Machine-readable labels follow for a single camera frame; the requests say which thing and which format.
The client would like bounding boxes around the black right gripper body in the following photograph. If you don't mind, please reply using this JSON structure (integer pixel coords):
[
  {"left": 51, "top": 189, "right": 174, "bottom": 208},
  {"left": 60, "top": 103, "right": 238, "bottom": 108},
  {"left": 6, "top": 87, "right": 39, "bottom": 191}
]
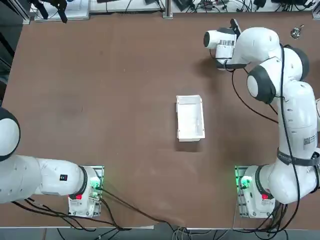
[{"left": 219, "top": 27, "right": 238, "bottom": 41}]

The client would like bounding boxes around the white flat board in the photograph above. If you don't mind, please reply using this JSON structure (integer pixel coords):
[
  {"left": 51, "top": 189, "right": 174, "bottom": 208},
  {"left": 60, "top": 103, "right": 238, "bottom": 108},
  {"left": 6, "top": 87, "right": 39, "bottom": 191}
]
[{"left": 34, "top": 0, "right": 90, "bottom": 23}]

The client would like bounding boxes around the glass bottle with silver stopper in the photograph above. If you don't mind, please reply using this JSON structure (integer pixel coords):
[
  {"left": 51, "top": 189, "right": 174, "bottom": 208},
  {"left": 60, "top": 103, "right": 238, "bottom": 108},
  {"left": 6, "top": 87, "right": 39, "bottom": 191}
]
[{"left": 289, "top": 24, "right": 305, "bottom": 40}]

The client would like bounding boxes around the white plastic open bin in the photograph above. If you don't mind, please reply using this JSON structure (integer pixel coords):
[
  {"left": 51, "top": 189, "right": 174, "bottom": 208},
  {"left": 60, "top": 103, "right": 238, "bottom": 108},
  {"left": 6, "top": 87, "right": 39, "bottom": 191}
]
[{"left": 175, "top": 94, "right": 207, "bottom": 144}]

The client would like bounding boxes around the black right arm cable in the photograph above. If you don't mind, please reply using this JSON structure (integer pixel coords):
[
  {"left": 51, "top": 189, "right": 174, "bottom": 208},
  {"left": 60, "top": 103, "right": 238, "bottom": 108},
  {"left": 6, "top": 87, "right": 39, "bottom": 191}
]
[{"left": 231, "top": 43, "right": 303, "bottom": 226}]

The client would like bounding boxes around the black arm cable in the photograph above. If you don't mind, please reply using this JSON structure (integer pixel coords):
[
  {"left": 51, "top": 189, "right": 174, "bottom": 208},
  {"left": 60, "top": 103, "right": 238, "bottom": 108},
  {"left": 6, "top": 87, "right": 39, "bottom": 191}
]
[
  {"left": 231, "top": 43, "right": 303, "bottom": 226},
  {"left": 101, "top": 188, "right": 186, "bottom": 232}
]

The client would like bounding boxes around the aluminium frame profile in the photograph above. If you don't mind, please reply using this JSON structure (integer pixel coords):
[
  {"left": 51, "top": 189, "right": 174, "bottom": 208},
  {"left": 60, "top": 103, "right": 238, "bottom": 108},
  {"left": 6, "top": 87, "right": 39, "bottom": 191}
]
[{"left": 162, "top": 0, "right": 174, "bottom": 19}]

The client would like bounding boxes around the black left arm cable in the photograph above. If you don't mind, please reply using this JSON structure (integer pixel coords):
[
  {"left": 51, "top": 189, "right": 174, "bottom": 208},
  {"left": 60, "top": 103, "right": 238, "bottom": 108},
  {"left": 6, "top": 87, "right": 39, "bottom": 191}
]
[{"left": 101, "top": 188, "right": 186, "bottom": 232}]

